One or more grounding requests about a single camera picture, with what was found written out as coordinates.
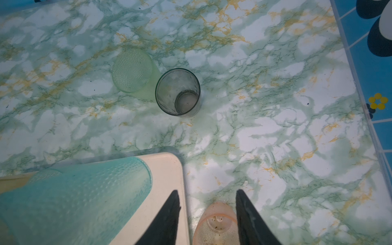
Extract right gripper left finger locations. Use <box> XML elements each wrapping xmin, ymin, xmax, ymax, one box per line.
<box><xmin>136</xmin><ymin>190</ymin><xmax>181</xmax><ymax>245</ymax></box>

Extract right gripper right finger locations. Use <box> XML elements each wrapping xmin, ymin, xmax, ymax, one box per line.
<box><xmin>236</xmin><ymin>189</ymin><xmax>281</xmax><ymax>245</ymax></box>

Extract teal dotted glass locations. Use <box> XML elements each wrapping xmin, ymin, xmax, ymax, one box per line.
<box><xmin>1</xmin><ymin>157</ymin><xmax>152</xmax><ymax>245</ymax></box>

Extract cream plastic tray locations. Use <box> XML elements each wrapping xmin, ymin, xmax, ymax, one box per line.
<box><xmin>1</xmin><ymin>153</ymin><xmax>189</xmax><ymax>245</ymax></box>

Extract small pink glass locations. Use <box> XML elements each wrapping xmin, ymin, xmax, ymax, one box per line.
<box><xmin>193</xmin><ymin>202</ymin><xmax>240</xmax><ymax>245</ymax></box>

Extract small grey glass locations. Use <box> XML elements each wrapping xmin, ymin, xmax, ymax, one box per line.
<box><xmin>155</xmin><ymin>68</ymin><xmax>201</xmax><ymax>117</ymax></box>

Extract small light green glass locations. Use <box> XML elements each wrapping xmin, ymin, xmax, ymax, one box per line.
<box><xmin>111</xmin><ymin>49</ymin><xmax>161</xmax><ymax>101</ymax></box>

